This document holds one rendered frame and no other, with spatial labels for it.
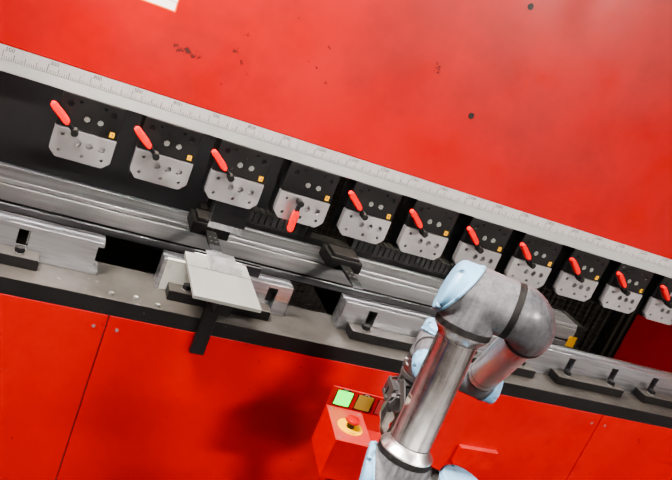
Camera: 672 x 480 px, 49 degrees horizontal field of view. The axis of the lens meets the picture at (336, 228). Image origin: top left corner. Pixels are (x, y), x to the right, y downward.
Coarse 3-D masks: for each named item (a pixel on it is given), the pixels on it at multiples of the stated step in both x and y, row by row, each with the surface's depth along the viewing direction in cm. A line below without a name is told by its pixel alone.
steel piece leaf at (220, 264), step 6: (210, 258) 204; (216, 258) 206; (222, 258) 208; (210, 264) 200; (216, 264) 197; (222, 264) 204; (228, 264) 205; (234, 264) 207; (216, 270) 198; (222, 270) 199; (228, 270) 199; (234, 270) 200; (240, 270) 200; (240, 276) 201
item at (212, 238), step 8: (192, 216) 224; (200, 216) 223; (208, 216) 226; (192, 224) 221; (200, 224) 222; (200, 232) 223; (208, 232) 222; (216, 232) 224; (224, 232) 225; (208, 240) 216; (216, 240) 218; (216, 248) 212
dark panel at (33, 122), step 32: (0, 96) 223; (32, 96) 226; (0, 128) 227; (32, 128) 229; (128, 128) 237; (0, 160) 230; (32, 160) 233; (64, 160) 236; (128, 160) 241; (128, 192) 245; (160, 192) 248; (192, 192) 251
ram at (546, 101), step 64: (0, 0) 165; (64, 0) 169; (128, 0) 172; (192, 0) 176; (256, 0) 180; (320, 0) 184; (384, 0) 188; (448, 0) 193; (512, 0) 198; (576, 0) 203; (640, 0) 208; (0, 64) 170; (128, 64) 178; (192, 64) 182; (256, 64) 186; (320, 64) 190; (384, 64) 195; (448, 64) 200; (512, 64) 205; (576, 64) 210; (640, 64) 216; (192, 128) 188; (320, 128) 197; (384, 128) 202; (448, 128) 207; (512, 128) 213; (576, 128) 219; (640, 128) 225; (512, 192) 222; (576, 192) 228; (640, 192) 234
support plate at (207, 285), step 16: (192, 256) 201; (192, 272) 192; (208, 272) 196; (192, 288) 183; (208, 288) 186; (224, 288) 190; (240, 288) 194; (224, 304) 183; (240, 304) 185; (256, 304) 188
